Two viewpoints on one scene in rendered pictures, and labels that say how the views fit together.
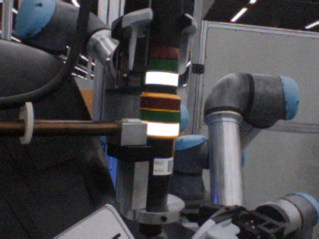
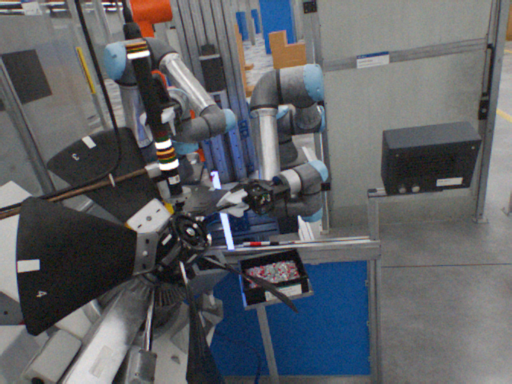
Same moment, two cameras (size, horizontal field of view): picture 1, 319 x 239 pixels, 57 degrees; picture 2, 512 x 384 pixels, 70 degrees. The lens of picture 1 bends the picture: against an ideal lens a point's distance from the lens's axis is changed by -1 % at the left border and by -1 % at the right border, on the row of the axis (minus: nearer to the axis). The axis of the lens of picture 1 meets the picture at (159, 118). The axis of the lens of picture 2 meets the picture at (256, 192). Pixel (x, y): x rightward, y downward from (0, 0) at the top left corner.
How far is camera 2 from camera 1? 0.66 m
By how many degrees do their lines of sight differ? 27
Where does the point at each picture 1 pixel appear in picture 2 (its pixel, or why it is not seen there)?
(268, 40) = not seen: outside the picture
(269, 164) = (408, 100)
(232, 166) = (267, 148)
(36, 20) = (116, 68)
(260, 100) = (287, 93)
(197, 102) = (316, 46)
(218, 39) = not seen: outside the picture
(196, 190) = (286, 155)
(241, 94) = (270, 92)
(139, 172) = (162, 185)
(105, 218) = (154, 204)
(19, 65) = (107, 145)
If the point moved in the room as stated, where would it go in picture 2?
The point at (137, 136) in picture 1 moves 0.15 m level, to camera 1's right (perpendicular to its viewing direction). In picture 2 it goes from (155, 172) to (216, 168)
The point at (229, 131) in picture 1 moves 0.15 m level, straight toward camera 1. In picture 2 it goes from (264, 123) to (244, 139)
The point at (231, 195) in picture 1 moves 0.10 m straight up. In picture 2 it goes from (266, 169) to (261, 139)
